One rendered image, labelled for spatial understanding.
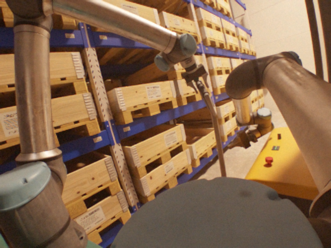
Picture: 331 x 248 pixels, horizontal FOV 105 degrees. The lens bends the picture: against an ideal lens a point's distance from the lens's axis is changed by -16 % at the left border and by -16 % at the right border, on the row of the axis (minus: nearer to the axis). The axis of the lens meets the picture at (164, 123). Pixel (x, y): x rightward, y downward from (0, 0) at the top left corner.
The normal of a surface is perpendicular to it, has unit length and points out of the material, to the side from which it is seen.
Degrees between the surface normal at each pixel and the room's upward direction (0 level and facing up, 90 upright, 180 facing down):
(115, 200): 90
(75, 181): 90
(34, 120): 93
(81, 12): 139
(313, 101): 28
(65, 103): 90
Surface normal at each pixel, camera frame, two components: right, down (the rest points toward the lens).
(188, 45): 0.56, 0.04
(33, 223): 0.72, -0.05
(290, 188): -0.69, 0.28
